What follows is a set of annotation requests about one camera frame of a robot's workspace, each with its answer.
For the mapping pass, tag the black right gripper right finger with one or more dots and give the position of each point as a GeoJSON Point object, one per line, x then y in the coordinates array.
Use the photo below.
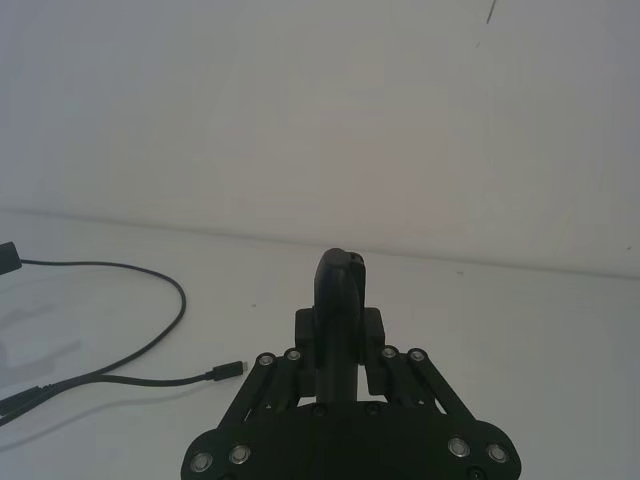
{"type": "Point", "coordinates": [372, 340]}

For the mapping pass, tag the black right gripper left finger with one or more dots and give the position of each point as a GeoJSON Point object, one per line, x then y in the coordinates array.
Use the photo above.
{"type": "Point", "coordinates": [330, 300]}

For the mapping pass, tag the white table cloth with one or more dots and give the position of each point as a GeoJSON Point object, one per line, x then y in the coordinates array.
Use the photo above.
{"type": "Point", "coordinates": [500, 350]}

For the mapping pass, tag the black adapter box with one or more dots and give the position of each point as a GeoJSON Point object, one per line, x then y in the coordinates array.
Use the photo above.
{"type": "Point", "coordinates": [7, 257]}

